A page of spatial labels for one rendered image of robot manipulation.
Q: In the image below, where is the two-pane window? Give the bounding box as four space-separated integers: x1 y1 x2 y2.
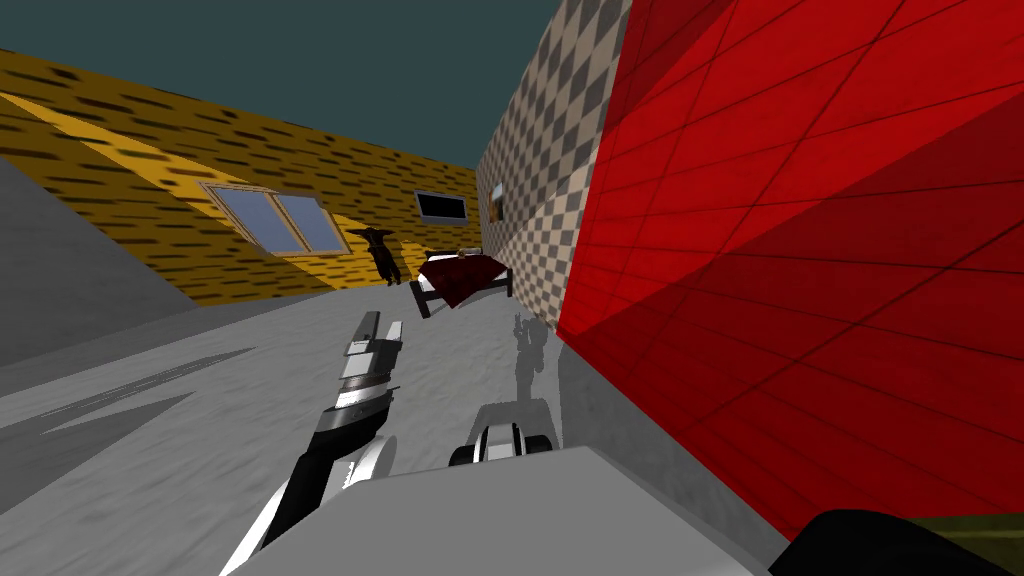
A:
198 180 354 259

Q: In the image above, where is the bed with dark red blanket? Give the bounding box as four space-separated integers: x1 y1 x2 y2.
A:
408 247 514 321

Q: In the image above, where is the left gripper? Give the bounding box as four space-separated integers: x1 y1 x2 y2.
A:
335 311 405 408

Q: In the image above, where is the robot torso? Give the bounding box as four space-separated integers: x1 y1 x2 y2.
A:
236 402 792 576

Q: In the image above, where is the black wall screen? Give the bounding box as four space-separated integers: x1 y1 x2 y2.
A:
412 189 470 228

